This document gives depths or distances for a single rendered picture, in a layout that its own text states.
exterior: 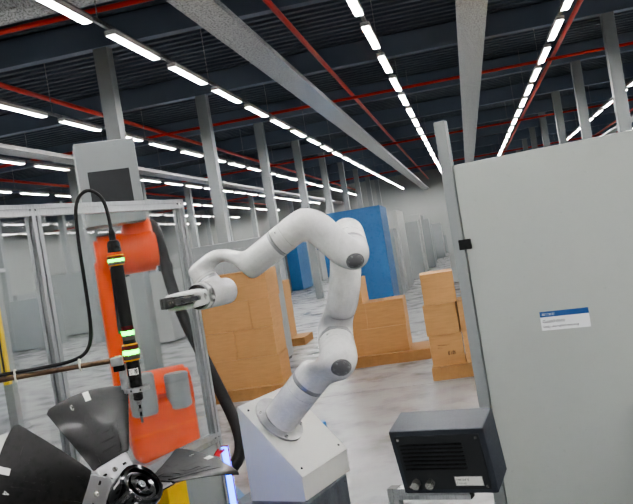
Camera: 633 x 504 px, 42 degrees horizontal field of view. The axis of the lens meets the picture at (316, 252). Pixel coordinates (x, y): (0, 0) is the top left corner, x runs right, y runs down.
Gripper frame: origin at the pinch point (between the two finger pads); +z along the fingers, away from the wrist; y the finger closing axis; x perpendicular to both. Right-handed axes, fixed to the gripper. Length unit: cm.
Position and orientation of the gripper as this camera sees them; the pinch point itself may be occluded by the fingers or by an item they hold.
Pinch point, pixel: (166, 303)
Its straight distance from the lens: 238.0
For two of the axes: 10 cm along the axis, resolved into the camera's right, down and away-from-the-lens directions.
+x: -1.6, -9.9, -0.1
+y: -8.8, 1.4, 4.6
